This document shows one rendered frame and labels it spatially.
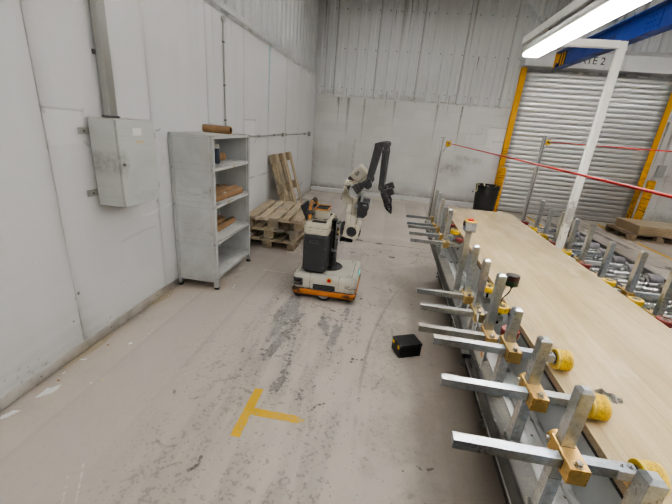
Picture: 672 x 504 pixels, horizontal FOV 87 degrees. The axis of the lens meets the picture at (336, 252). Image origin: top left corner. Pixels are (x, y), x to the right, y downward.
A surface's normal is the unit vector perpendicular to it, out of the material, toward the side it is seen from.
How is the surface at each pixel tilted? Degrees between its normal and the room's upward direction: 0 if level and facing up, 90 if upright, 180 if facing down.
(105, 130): 90
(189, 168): 90
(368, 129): 90
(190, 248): 90
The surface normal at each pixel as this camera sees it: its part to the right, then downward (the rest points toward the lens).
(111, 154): -0.15, 0.32
